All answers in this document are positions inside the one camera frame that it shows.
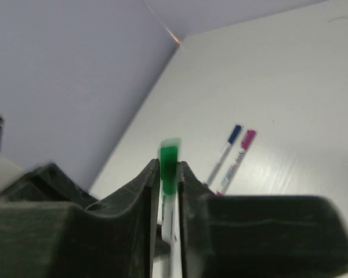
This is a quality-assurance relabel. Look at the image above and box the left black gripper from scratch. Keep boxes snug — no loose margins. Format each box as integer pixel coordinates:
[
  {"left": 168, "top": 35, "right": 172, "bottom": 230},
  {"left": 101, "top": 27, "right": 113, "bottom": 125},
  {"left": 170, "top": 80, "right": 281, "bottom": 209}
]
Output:
[{"left": 0, "top": 115, "right": 99, "bottom": 208}]

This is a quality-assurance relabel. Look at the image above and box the green pen cap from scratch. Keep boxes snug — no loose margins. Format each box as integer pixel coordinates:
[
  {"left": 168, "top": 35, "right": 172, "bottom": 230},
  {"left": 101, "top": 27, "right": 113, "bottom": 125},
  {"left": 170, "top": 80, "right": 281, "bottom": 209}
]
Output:
[{"left": 158, "top": 138, "right": 181, "bottom": 195}]

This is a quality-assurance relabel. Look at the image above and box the blue pen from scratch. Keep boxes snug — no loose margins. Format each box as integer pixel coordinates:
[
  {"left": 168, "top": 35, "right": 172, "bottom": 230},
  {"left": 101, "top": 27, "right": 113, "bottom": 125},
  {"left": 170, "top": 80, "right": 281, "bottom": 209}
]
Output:
[{"left": 204, "top": 142, "right": 233, "bottom": 186}]

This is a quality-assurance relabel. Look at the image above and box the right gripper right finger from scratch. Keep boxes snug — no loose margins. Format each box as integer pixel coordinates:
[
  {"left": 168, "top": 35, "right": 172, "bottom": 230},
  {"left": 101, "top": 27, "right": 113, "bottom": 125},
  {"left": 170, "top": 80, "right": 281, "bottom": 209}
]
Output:
[{"left": 178, "top": 162, "right": 348, "bottom": 277}]

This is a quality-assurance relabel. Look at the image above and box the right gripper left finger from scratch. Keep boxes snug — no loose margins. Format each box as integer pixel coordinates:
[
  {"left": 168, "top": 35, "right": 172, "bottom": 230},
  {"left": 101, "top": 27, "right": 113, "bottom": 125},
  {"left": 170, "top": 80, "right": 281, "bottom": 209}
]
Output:
[{"left": 0, "top": 159, "right": 160, "bottom": 277}]

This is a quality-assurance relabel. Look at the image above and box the purple pen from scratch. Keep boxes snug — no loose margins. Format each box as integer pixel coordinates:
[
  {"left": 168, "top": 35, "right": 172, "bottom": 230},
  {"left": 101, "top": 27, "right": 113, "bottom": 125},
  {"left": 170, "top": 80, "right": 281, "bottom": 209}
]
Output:
[{"left": 216, "top": 148, "right": 246, "bottom": 195}]

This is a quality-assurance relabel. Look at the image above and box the blue pen cap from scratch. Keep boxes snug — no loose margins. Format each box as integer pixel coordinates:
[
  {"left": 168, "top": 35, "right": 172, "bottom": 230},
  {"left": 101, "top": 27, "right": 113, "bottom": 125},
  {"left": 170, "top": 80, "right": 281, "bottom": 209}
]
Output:
[{"left": 227, "top": 125, "right": 242, "bottom": 145}]

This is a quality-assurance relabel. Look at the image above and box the green pen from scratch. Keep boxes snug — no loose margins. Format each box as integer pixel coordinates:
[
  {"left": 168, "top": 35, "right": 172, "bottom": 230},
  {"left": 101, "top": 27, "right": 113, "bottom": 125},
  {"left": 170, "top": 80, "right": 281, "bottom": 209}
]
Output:
[{"left": 161, "top": 193, "right": 176, "bottom": 278}]

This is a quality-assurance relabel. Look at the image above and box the purple pen cap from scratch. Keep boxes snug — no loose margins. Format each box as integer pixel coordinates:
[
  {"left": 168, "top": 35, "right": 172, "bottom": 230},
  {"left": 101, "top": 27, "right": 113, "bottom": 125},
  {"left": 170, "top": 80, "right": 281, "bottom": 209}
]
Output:
[{"left": 240, "top": 129, "right": 256, "bottom": 150}]

